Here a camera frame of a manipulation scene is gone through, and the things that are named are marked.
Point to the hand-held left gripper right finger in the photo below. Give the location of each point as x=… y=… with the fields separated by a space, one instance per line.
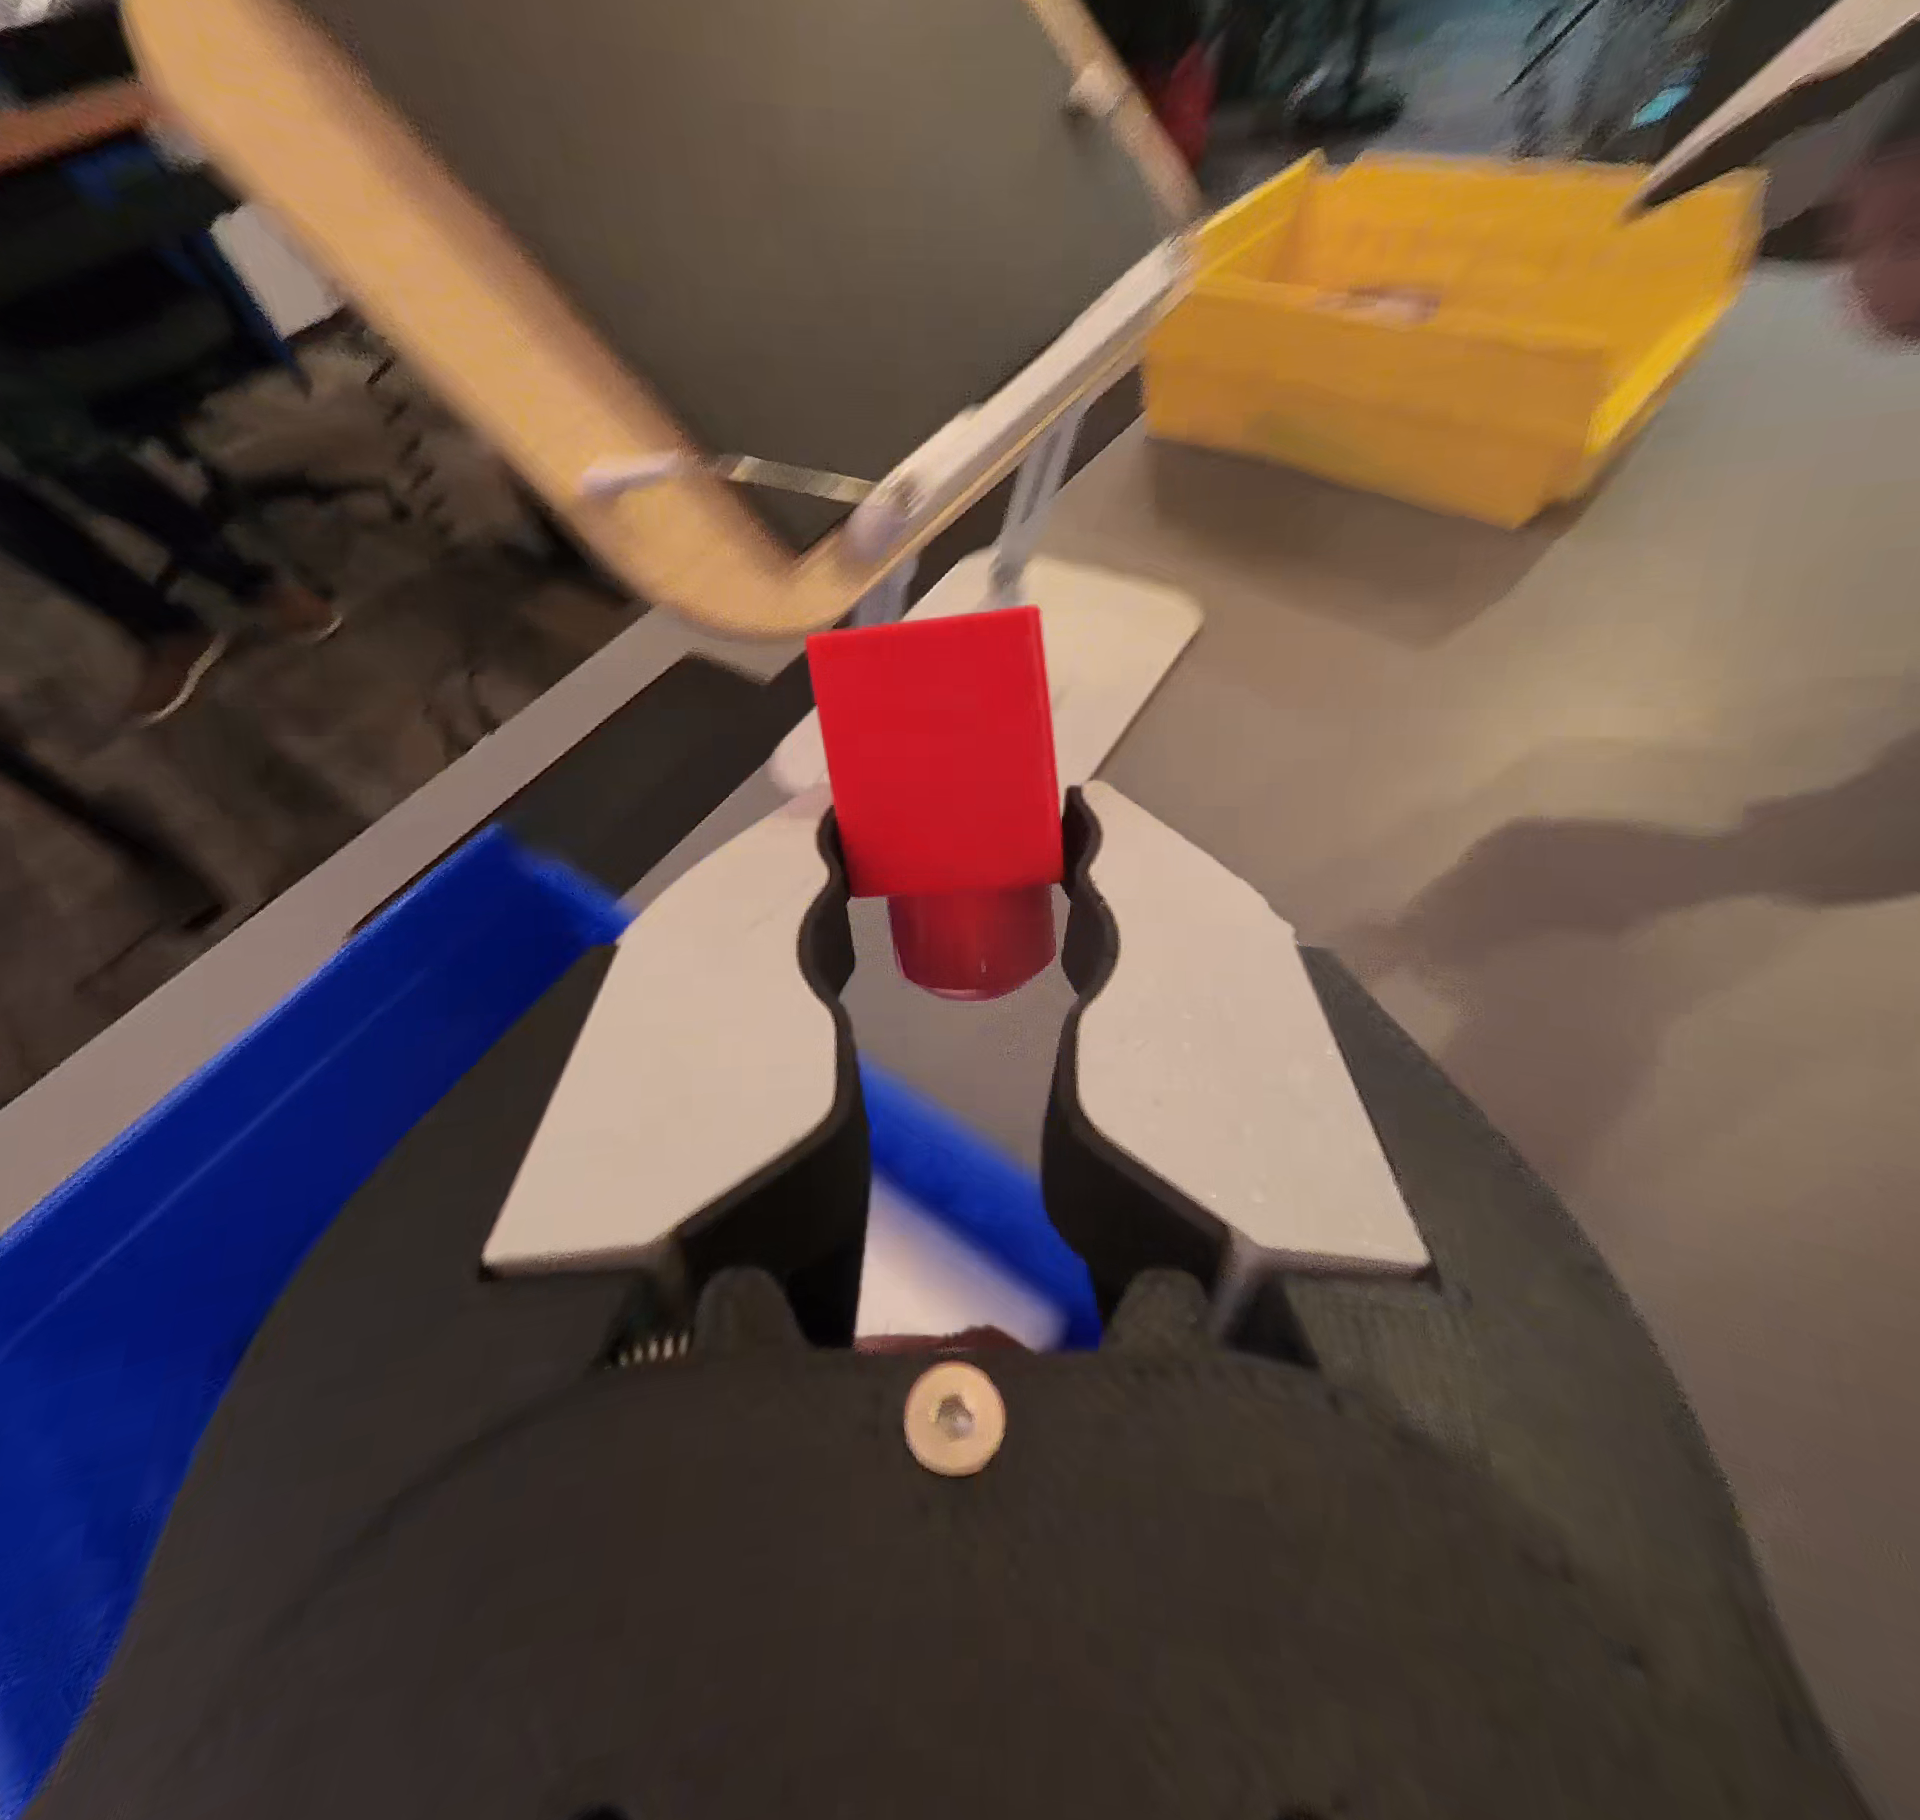
x=1246 y=1087

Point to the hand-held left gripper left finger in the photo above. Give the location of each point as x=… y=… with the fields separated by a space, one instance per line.
x=675 y=1103

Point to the red toy block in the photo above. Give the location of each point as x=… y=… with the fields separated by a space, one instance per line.
x=936 y=756

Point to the blue plastic bin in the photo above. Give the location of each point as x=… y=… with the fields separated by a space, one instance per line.
x=241 y=1192

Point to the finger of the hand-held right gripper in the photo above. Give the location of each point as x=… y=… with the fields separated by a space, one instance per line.
x=1831 y=67

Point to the yellow plastic bin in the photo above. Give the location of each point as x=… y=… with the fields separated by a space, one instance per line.
x=1411 y=397

